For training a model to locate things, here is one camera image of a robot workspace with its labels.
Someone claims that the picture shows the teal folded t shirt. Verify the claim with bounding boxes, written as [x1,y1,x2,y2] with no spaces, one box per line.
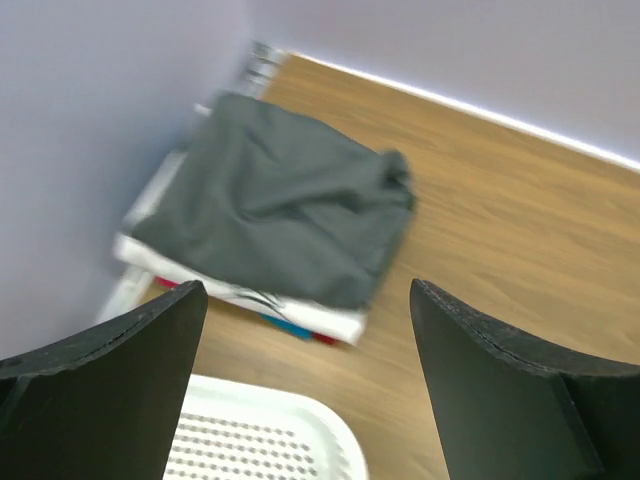
[261,314,313,341]

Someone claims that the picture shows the white printed folded t shirt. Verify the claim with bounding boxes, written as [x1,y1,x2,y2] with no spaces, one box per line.
[112,149,369,347]

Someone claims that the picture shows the white perforated plastic basket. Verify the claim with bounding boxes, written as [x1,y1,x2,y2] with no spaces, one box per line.
[163,375,369,480]

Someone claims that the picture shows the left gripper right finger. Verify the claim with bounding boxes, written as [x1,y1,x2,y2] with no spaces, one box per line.
[410,279,639,480]

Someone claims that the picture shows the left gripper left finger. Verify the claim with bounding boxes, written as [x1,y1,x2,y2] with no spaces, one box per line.
[1,281,208,479]

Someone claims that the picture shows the grey t shirt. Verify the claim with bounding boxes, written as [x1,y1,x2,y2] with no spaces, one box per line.
[131,93,414,310]

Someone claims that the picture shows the red folded t shirt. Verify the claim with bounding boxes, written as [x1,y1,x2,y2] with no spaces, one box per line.
[152,275,343,347]

